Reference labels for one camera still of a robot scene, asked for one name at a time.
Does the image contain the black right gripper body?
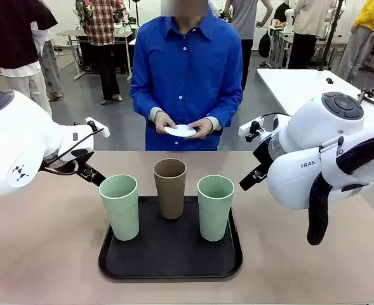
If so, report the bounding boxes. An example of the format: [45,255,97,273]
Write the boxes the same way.
[252,139,272,166]

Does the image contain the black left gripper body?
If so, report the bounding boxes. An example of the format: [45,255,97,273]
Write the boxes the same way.
[41,158,86,177]

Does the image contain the light green tall cup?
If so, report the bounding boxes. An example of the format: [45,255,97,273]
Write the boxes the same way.
[98,174,140,241]
[197,174,236,242]

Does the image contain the brown tall cup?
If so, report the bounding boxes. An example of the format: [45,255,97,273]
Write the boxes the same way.
[152,158,187,220]

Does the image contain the white scalloped paper coaster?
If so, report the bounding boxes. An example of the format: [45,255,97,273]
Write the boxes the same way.
[163,124,198,139]

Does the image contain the person's right forearm blue sleeve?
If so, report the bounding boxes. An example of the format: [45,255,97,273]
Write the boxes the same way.
[130,91,162,123]

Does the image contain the person's left forearm blue sleeve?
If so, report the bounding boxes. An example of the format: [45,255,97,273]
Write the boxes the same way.
[205,91,244,132]

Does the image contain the person's left hand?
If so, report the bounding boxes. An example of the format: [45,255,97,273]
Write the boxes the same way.
[187,118,214,140]

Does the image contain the person's right hand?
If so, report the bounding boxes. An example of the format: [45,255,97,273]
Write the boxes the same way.
[154,109,178,134]

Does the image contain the white side table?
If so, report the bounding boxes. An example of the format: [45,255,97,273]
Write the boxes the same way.
[256,67,374,128]

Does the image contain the bystander in grey trousers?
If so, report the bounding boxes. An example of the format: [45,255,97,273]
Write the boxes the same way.
[40,30,63,102]

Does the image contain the person in blue shirt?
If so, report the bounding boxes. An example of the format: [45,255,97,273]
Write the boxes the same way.
[129,6,244,152]

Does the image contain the black hanging bag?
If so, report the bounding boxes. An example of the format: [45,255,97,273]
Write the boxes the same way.
[258,30,272,59]

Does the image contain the black plastic tray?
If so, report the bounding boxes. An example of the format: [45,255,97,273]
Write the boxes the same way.
[98,195,244,281]

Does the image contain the black tripod pole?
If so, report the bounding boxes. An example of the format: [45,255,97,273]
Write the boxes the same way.
[316,0,347,72]

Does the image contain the wooden desk white legs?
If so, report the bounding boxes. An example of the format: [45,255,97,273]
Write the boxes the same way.
[57,29,133,81]

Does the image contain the bystander in grey shirt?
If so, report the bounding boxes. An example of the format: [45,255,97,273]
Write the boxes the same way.
[224,0,274,93]

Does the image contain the small white background robot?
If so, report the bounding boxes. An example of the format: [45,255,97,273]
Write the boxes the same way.
[284,8,295,33]

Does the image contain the bystander in yellow hoodie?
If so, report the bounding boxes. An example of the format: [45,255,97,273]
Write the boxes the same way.
[335,0,374,84]

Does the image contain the seated bystander in black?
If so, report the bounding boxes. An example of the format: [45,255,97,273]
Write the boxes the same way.
[274,0,291,23]

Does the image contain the bystander in beige shirt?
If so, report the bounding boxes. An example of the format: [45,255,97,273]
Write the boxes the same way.
[288,0,338,70]

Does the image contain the bystander in black shirt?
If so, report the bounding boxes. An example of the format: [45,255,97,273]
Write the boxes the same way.
[0,0,59,117]

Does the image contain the bystander in plaid shirt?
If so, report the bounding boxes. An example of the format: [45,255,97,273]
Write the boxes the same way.
[75,0,126,105]

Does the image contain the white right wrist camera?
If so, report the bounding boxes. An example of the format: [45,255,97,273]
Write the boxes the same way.
[238,117,265,142]

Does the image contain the black right arm cable sleeve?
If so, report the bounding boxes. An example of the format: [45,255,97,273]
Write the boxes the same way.
[306,128,374,247]

